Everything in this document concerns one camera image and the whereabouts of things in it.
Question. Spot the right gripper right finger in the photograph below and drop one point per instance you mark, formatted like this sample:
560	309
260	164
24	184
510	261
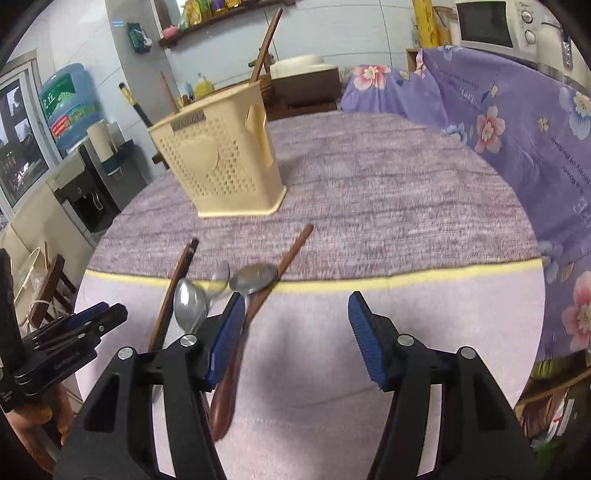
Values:
400	364

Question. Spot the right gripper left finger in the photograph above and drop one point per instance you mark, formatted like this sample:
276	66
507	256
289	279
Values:
191	367

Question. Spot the metal spoon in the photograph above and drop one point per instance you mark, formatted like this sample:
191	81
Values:
189	305
252	279

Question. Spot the dark brown wooden chopstick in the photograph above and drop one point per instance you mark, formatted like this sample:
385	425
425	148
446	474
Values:
263	59

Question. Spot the water dispenser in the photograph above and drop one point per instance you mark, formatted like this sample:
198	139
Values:
93	192

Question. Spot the cream plastic utensil holder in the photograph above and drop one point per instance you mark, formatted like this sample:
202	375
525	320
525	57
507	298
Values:
220	152

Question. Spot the paper cup stack holder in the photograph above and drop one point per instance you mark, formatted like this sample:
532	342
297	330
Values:
110	155

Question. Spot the brown chopstick near gripper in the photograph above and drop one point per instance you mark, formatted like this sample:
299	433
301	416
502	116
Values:
170	97

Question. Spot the blue water jug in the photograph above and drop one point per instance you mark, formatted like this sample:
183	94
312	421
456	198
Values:
70	105

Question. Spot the purple floral cloth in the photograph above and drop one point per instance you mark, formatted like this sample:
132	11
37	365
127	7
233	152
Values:
534	131

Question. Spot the yellow rolled mat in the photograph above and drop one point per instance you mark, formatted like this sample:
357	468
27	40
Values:
426	23

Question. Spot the wooden framed mirror shelf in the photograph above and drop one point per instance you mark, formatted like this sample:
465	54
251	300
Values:
170	40

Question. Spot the white microwave oven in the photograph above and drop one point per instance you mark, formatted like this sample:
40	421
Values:
524	30

